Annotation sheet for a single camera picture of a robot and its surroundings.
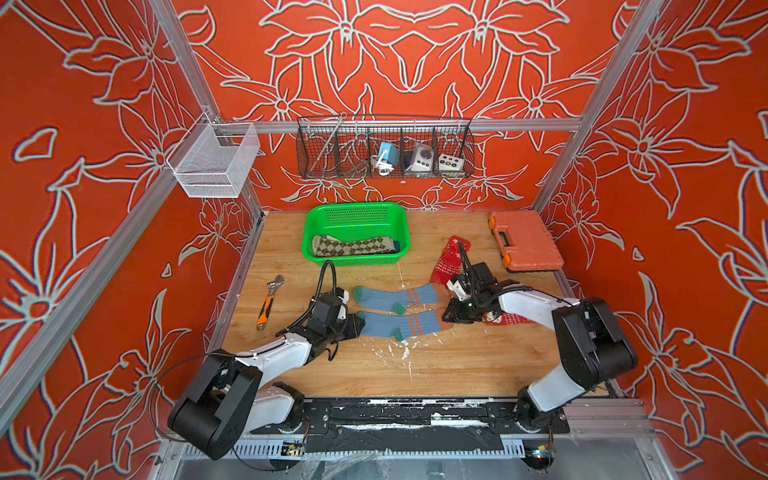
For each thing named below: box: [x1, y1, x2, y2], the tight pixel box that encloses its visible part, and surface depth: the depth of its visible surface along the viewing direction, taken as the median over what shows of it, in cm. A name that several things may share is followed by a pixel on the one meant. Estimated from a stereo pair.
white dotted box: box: [438, 153, 464, 172], surface depth 96 cm
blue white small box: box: [378, 142, 400, 166], surface depth 85 cm
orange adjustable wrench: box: [256, 274, 285, 332], surface depth 94 cm
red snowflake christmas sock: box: [430, 235, 472, 288], surface depth 106 cm
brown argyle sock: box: [312, 235, 401, 257], surface depth 106 cm
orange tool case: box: [488, 210, 565, 272], surface depth 108 cm
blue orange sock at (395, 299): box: [354, 283, 439, 316], surface depth 97 cm
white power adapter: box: [405, 144, 434, 172], surface depth 93 cm
